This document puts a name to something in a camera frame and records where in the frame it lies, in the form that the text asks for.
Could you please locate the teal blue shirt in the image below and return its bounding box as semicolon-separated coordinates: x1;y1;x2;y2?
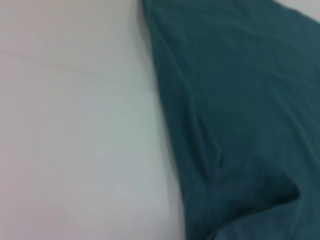
141;0;320;240

